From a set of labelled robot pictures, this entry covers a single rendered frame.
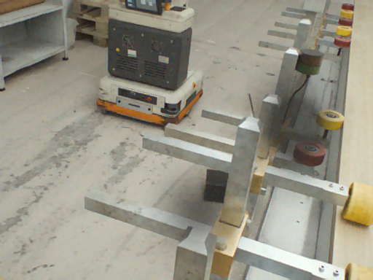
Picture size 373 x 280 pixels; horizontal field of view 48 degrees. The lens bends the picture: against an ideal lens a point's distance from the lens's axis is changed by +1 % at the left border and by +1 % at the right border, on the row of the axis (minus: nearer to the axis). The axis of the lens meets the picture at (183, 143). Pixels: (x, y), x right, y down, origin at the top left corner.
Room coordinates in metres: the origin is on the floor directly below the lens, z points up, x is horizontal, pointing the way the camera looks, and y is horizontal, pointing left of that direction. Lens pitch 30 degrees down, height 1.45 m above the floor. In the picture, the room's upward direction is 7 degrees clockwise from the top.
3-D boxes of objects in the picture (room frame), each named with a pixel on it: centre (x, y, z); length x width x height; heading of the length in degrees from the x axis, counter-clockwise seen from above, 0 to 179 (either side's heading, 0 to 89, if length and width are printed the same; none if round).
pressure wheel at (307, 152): (0.99, -0.34, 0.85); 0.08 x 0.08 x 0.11
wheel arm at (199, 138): (1.05, -0.15, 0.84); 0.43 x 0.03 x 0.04; 73
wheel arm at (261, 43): (2.23, -0.56, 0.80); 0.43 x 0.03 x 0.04; 73
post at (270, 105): (0.82, -0.17, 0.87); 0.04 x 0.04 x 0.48; 73
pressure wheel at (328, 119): (1.22, -0.45, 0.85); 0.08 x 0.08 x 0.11
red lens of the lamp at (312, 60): (1.05, -0.29, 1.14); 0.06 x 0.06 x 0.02
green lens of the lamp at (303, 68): (1.05, -0.29, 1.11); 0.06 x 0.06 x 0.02
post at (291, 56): (1.06, -0.25, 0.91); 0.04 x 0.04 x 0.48; 73
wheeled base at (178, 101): (2.99, 0.28, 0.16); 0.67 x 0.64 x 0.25; 163
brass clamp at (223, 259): (0.56, -0.09, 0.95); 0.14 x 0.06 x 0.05; 163
